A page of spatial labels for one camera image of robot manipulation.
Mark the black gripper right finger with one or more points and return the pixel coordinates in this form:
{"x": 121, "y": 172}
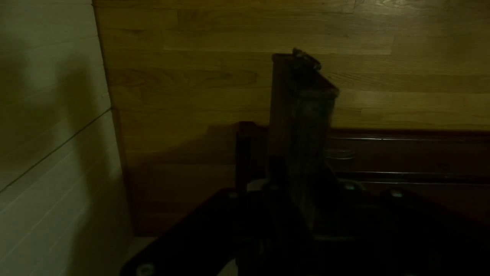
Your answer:
{"x": 407, "y": 235}

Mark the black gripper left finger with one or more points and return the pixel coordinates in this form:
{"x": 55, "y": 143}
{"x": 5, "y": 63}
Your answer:
{"x": 230, "y": 230}

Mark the tall grey metal box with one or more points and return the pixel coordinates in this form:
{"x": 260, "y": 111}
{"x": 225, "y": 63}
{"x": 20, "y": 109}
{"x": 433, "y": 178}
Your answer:
{"x": 306, "y": 132}

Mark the dark wooden secretary desk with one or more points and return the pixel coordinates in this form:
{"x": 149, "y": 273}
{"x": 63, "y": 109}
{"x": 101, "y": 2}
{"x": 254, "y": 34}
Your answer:
{"x": 407, "y": 154}

